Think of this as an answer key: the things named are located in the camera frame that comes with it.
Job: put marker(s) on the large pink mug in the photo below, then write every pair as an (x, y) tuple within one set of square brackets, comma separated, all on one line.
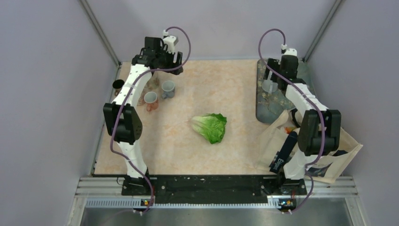
[(141, 99)]

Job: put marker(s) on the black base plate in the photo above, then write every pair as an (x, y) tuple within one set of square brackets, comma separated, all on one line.
[(213, 189)]

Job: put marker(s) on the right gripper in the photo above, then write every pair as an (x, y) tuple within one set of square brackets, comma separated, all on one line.
[(274, 63)]

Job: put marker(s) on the terracotta pink mug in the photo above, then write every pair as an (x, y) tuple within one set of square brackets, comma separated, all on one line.
[(151, 99)]

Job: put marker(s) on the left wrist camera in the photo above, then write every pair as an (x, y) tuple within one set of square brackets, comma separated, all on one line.
[(169, 42)]

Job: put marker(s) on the floral patterned tray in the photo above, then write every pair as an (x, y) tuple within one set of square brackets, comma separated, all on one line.
[(269, 106)]

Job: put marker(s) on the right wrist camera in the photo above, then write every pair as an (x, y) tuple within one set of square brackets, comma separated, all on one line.
[(285, 51)]

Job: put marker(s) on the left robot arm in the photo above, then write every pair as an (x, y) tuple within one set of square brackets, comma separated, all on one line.
[(122, 121)]

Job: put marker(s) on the blue grey mug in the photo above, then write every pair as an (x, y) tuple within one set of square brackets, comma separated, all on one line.
[(168, 89)]

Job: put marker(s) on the beige tote bag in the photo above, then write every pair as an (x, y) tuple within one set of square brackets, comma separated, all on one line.
[(327, 169)]

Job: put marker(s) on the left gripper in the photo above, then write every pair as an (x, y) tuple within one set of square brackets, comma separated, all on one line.
[(172, 65)]

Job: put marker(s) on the brown patterned mug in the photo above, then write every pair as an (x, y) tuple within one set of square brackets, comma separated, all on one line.
[(117, 85)]

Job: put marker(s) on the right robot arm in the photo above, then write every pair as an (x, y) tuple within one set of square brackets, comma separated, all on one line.
[(319, 131)]

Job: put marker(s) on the green lettuce head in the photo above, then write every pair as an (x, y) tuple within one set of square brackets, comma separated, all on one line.
[(211, 126)]

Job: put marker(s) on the pale blue glass mug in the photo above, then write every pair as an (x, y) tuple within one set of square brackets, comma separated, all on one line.
[(269, 86)]

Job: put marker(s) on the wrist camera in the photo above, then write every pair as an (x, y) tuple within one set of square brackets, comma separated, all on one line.
[(285, 51), (169, 42)]

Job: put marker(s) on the cream tall mug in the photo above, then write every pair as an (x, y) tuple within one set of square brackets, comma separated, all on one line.
[(154, 82)]

